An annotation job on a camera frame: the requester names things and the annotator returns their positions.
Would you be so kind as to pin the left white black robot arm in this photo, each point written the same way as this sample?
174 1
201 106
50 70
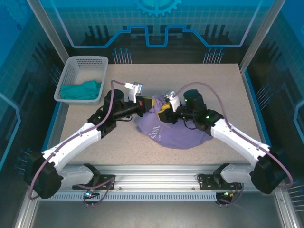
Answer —
71 145

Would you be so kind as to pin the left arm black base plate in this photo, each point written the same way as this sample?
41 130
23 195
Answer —
101 178

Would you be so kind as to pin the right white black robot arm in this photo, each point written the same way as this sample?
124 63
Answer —
237 137

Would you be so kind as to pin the white plastic mesh basket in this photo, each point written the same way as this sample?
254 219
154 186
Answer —
71 69

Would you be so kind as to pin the purple t-shirt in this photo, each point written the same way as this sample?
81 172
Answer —
175 137

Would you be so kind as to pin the aluminium frame post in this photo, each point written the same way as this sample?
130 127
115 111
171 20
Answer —
47 28
261 35

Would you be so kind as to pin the aluminium mounting rail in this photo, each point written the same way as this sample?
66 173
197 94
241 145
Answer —
154 177

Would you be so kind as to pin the small LED circuit board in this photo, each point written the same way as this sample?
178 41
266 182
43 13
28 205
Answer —
89 194
228 194

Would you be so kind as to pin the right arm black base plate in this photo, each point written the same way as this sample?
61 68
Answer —
205 183

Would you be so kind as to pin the aluminium frame bar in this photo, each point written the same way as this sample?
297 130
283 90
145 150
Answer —
26 213
286 209

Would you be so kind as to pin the teal cloth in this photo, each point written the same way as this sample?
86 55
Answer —
78 91

